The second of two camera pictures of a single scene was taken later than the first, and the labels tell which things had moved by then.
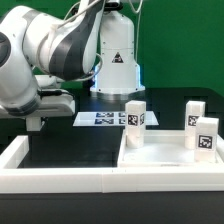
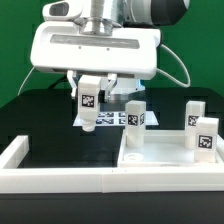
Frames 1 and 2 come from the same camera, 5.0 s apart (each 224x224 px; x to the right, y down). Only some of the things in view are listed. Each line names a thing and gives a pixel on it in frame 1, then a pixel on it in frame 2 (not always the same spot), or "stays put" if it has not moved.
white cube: [33, 124] → [89, 101]
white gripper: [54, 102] → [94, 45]
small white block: [206, 139] stays put
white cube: [135, 123] stays put
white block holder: [164, 148] stays put
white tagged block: [194, 110] stays put
